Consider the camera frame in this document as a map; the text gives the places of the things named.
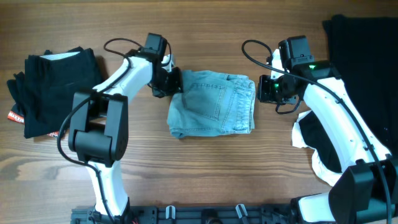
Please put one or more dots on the black garment stack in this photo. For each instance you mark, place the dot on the black garment stack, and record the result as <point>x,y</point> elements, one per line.
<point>43,93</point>

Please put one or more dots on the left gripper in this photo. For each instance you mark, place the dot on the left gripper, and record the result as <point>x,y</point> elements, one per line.
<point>176,88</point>

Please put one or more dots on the orange Maxxis label card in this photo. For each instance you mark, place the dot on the orange Maxxis label card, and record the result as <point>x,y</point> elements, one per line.
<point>19,119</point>

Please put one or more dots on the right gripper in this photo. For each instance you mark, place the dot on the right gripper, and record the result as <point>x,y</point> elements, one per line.
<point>264,95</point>

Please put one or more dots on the light blue denim shorts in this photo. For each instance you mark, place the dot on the light blue denim shorts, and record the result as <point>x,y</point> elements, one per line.
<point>212,104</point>

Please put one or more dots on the black shirt with logo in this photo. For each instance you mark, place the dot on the black shirt with logo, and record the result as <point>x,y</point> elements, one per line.
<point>364,51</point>

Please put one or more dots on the white and black garment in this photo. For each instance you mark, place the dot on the white and black garment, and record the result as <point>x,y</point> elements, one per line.
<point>308,132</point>

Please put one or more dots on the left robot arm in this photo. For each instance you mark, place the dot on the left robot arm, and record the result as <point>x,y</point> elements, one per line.
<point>98,123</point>

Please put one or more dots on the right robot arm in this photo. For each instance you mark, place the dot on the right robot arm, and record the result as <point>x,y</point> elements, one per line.
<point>367,188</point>

